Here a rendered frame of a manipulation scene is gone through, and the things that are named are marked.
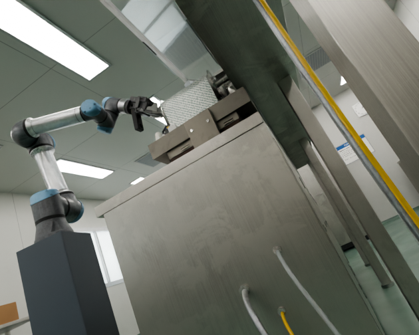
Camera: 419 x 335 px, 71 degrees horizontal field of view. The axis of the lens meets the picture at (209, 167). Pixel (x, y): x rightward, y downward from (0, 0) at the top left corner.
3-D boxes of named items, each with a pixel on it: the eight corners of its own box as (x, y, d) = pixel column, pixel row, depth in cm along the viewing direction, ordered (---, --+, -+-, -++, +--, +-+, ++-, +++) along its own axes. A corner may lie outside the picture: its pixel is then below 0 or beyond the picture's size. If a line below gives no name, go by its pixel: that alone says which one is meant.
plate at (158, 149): (174, 167, 120) (169, 154, 122) (261, 115, 110) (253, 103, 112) (153, 159, 105) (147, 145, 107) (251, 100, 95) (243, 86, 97)
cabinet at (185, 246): (294, 292, 307) (257, 217, 333) (353, 268, 290) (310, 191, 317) (194, 519, 76) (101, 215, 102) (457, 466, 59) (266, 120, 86)
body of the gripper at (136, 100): (147, 96, 139) (127, 94, 144) (142, 113, 139) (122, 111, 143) (155, 102, 146) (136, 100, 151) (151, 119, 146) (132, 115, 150)
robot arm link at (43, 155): (49, 226, 131) (12, 133, 147) (70, 228, 145) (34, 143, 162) (72, 212, 131) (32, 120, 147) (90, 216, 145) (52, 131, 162)
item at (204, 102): (182, 153, 124) (167, 117, 130) (230, 125, 118) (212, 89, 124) (181, 153, 124) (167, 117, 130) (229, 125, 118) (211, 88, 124)
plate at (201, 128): (197, 151, 99) (185, 124, 103) (223, 136, 97) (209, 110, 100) (194, 149, 97) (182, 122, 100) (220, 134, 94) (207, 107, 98)
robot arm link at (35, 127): (-3, 119, 137) (94, 92, 133) (16, 128, 148) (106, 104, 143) (-3, 141, 134) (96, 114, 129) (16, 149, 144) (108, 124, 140)
